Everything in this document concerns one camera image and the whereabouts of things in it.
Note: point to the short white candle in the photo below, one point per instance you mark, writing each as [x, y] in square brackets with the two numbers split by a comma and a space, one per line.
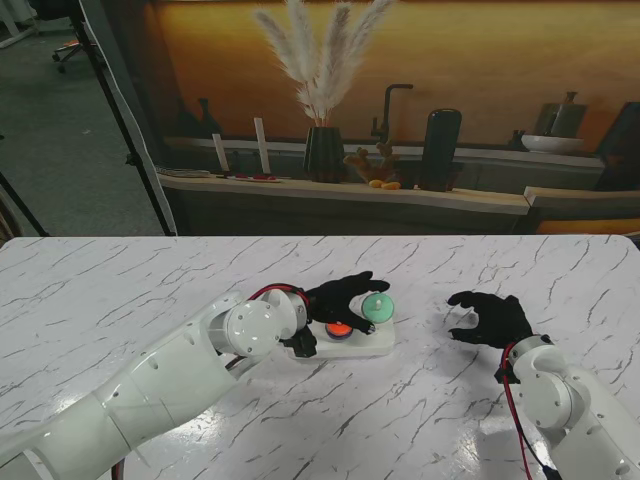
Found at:
[220, 152]

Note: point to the wooden board with red pieces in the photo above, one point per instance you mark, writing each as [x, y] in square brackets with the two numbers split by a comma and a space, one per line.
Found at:
[250, 178]

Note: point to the small dark jar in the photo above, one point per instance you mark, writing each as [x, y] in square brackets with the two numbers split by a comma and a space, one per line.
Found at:
[517, 141]

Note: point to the white pampas grass bunch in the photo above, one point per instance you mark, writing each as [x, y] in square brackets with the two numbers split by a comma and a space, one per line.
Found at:
[325, 75]

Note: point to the white-edged kitchen backdrop panel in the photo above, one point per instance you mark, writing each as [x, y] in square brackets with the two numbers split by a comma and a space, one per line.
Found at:
[125, 75]

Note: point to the white three-rod Hanoi tower base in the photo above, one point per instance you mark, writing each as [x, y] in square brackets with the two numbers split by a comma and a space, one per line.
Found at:
[370, 345]

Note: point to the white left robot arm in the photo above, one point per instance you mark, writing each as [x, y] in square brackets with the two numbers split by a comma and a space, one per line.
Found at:
[150, 390]

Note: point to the black kitchen faucet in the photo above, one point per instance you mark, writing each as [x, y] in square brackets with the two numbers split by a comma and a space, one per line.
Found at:
[387, 110]

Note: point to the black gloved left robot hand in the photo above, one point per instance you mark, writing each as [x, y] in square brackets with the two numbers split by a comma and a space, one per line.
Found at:
[330, 302]

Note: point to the tall white candle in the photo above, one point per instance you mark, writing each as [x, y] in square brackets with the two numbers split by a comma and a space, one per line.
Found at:
[261, 145]

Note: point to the black tripod stand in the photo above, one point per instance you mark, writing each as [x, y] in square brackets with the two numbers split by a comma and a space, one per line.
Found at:
[129, 159]
[22, 204]

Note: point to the office chair with orange seat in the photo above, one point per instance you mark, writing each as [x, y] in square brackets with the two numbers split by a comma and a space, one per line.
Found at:
[67, 50]

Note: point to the white bowl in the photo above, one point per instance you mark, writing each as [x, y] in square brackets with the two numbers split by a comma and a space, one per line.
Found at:
[550, 144]

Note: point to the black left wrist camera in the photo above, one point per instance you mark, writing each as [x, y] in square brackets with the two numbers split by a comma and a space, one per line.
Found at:
[300, 345]

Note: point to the tall black cylinder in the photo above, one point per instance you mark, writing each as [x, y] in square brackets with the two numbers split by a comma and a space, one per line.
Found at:
[442, 145]

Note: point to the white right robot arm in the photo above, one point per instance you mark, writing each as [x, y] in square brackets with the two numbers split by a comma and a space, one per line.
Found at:
[555, 395]

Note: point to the brown plush toy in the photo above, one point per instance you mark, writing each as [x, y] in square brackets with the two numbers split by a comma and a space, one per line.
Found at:
[382, 165]

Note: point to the dark teal box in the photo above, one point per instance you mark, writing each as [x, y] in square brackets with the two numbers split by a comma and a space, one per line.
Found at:
[620, 150]

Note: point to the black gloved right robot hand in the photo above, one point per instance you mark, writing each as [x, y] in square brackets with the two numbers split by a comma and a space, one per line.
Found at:
[502, 322]

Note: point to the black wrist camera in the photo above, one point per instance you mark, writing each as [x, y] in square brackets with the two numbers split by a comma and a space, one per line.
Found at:
[300, 345]
[501, 375]

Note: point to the black ribbed vase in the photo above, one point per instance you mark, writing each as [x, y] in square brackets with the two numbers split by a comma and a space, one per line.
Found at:
[325, 155]

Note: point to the yellow orange fruit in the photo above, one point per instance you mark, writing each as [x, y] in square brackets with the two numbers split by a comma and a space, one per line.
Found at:
[387, 185]

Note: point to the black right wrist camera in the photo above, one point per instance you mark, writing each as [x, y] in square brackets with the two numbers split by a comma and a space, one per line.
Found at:
[501, 375]

